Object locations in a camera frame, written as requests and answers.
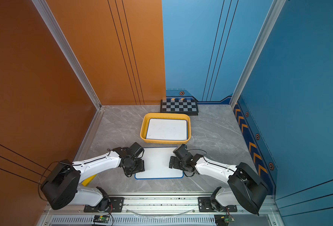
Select blue-framed whiteboard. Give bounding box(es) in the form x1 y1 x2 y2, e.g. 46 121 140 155
146 118 188 141
134 147 183 180

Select yellow plastic storage box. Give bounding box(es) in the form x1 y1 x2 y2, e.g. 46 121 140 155
140 113 192 144

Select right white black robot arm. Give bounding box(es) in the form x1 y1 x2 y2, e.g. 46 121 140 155
169 144 270 215

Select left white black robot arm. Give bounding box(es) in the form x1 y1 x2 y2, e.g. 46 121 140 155
38 142 145 212

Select yellow rectangular block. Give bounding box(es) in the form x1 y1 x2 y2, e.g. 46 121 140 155
81 175 96 186

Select black grey checkerboard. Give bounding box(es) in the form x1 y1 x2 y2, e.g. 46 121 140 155
160 97 199 116

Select left green circuit board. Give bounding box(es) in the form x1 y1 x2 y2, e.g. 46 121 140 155
93 215 111 225

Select green circuit board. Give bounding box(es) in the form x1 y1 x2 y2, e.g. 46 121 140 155
93 215 111 225
214 215 235 226

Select right green circuit board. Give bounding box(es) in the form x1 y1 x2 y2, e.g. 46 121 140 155
214 215 235 226

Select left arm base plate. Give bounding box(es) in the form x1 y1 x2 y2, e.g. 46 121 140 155
83 197 125 213

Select aluminium front rail frame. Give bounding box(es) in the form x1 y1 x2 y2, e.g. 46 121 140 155
37 192 284 226

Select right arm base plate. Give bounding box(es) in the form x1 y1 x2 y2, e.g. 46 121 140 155
198 197 238 213

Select left aluminium corner post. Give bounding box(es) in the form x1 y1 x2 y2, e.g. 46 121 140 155
32 0 102 110

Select aluminium corner post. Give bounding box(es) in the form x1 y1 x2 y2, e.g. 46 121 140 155
229 0 286 109
32 0 102 110

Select right aluminium corner post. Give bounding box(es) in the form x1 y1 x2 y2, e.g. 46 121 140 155
229 0 286 109

